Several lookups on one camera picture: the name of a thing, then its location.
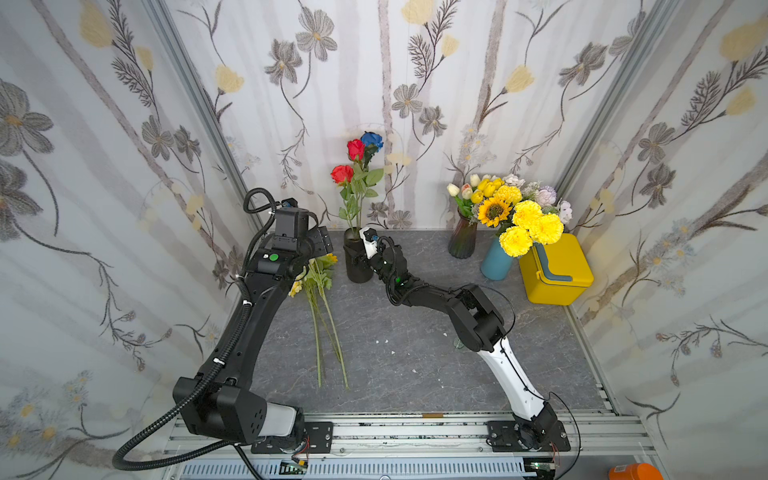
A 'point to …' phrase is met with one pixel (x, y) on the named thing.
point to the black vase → (358, 267)
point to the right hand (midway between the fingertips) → (356, 232)
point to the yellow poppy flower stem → (315, 338)
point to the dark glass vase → (461, 243)
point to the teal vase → (497, 263)
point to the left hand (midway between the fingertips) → (317, 235)
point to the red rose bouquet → (359, 179)
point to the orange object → (638, 471)
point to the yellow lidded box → (556, 273)
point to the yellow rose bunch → (314, 283)
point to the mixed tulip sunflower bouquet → (491, 200)
